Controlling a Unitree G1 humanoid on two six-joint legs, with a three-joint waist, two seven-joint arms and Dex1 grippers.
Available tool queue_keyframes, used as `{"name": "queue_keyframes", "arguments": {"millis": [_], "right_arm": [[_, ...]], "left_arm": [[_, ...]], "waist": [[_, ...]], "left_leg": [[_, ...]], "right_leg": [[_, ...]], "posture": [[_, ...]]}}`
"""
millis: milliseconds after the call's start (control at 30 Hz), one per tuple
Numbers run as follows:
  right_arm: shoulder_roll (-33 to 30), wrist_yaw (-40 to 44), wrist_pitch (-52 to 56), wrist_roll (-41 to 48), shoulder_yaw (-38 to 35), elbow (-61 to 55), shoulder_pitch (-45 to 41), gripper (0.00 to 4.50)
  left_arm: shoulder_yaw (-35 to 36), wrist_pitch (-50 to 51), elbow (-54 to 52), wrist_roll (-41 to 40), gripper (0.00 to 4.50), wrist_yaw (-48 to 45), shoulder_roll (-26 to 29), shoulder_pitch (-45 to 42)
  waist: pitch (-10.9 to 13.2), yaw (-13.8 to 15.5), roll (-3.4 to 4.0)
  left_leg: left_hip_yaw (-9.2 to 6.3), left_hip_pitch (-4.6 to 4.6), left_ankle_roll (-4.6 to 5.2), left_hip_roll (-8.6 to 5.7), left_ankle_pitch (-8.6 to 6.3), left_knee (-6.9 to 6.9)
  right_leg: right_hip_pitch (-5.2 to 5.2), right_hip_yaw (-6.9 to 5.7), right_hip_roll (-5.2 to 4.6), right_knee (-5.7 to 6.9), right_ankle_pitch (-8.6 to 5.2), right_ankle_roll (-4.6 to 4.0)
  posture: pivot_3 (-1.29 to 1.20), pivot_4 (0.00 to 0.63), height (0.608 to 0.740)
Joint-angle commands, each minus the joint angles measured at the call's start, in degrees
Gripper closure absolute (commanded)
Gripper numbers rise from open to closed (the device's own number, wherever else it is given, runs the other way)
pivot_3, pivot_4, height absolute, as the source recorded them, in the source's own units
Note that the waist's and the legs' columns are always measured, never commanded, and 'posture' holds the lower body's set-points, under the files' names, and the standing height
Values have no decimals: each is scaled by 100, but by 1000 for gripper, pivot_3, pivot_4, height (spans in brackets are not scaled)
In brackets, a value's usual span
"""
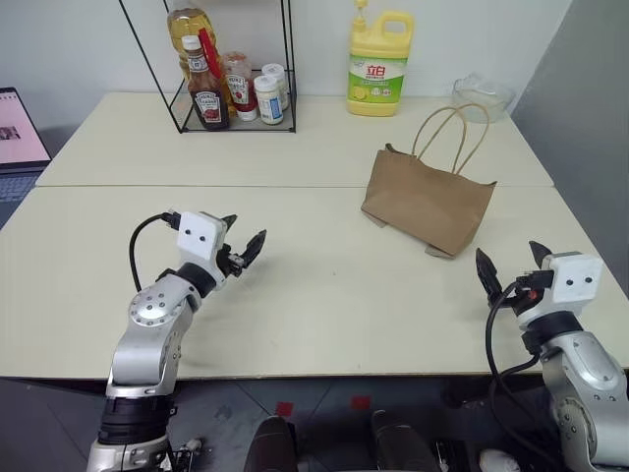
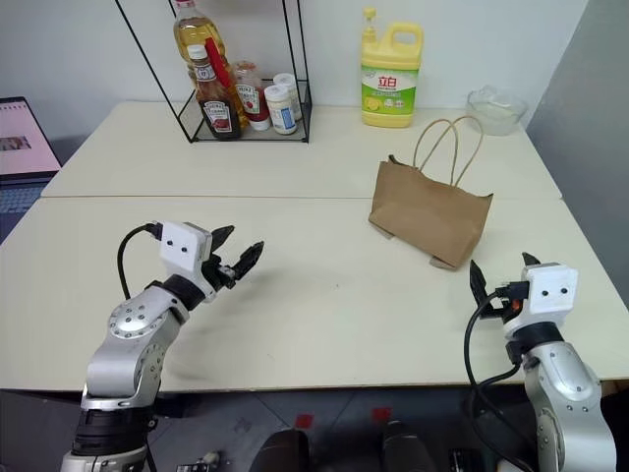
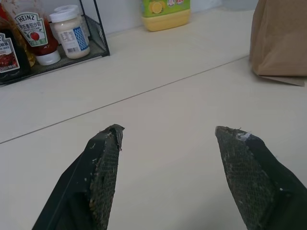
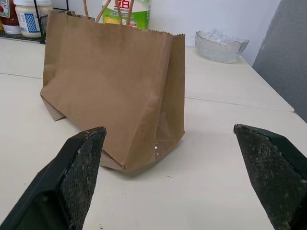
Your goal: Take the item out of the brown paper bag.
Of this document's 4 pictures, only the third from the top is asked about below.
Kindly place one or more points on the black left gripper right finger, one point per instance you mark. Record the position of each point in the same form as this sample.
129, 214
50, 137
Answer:
254, 177

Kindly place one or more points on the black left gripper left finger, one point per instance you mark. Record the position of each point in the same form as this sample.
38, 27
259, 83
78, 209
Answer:
96, 172

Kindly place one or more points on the brown paper bag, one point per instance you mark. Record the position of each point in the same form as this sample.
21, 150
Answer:
279, 38

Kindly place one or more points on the white mayonnaise jar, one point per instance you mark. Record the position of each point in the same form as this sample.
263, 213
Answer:
70, 36

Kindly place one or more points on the dark barbecue sauce bottle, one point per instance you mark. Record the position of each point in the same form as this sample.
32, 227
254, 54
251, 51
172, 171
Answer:
9, 55

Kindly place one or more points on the Heinz ketchup squeeze bottle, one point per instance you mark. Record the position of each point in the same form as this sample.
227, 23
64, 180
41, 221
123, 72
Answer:
37, 33

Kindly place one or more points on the yellow dish soap bottle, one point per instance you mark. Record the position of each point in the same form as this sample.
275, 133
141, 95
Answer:
165, 16

